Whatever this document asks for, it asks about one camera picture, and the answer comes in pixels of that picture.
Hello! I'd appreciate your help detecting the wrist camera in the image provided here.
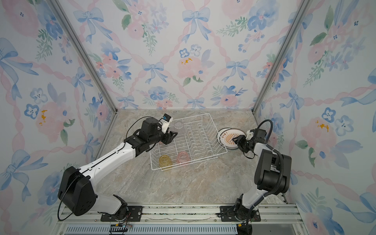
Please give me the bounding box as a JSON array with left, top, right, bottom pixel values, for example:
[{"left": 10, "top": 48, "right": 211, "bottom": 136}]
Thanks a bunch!
[
  {"left": 160, "top": 114, "right": 173, "bottom": 134},
  {"left": 246, "top": 130, "right": 255, "bottom": 141}
]

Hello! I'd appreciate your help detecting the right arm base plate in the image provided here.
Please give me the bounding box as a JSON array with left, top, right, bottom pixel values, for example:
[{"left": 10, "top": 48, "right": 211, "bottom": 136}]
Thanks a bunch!
[{"left": 217, "top": 206, "right": 261, "bottom": 223}]

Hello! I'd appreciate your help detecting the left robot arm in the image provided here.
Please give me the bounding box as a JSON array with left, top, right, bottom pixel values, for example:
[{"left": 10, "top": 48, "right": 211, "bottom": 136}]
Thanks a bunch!
[{"left": 58, "top": 114, "right": 178, "bottom": 221}]

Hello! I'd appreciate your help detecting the right aluminium corner post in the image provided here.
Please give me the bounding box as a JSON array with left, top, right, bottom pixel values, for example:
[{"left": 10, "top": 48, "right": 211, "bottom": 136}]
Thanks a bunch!
[{"left": 252, "top": 0, "right": 311, "bottom": 115}]

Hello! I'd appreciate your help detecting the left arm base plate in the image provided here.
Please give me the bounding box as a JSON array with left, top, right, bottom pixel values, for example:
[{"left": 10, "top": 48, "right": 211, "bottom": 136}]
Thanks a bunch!
[{"left": 100, "top": 206, "right": 143, "bottom": 222}]

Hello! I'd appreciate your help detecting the yellow glass cup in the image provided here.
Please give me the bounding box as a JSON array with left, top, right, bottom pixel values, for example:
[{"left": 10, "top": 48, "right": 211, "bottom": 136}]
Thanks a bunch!
[{"left": 159, "top": 155, "right": 172, "bottom": 170}]

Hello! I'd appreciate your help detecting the pink glass cup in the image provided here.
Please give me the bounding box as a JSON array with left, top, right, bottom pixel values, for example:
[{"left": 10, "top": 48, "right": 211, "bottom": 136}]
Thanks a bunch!
[{"left": 176, "top": 151, "right": 191, "bottom": 165}]

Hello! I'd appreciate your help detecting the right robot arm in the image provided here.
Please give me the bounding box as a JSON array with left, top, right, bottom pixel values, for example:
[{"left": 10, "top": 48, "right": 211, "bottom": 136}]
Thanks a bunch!
[{"left": 233, "top": 128, "right": 292, "bottom": 220}]

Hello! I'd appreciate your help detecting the left aluminium corner post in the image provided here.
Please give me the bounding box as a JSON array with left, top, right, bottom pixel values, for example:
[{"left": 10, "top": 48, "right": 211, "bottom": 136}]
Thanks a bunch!
[{"left": 47, "top": 0, "right": 117, "bottom": 114}]

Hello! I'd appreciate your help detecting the aluminium corner post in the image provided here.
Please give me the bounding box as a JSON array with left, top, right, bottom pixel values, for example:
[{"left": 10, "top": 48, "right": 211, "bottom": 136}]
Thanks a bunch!
[
  {"left": 47, "top": 0, "right": 117, "bottom": 114},
  {"left": 252, "top": 0, "right": 311, "bottom": 115}
]

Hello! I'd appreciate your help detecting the white wire dish rack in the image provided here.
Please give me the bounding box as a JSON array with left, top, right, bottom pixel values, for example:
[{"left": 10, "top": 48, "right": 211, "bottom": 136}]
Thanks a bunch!
[{"left": 150, "top": 113, "right": 228, "bottom": 171}]

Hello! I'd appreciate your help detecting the clear drinking glass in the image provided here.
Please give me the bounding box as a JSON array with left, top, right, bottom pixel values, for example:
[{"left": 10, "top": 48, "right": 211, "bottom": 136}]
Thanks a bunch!
[{"left": 174, "top": 121, "right": 184, "bottom": 131}]

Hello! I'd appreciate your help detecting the aluminium front rail frame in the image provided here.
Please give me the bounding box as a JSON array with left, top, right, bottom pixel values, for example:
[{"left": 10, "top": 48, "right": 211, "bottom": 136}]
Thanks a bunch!
[{"left": 52, "top": 203, "right": 308, "bottom": 235}]

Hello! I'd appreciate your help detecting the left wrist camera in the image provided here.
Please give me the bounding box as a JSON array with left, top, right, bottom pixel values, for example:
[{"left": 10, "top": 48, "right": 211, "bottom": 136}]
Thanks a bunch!
[{"left": 160, "top": 114, "right": 173, "bottom": 134}]

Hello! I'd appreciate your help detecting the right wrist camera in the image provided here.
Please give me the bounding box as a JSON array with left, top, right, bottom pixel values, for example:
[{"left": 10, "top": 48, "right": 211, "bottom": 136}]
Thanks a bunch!
[{"left": 246, "top": 130, "right": 255, "bottom": 141}]

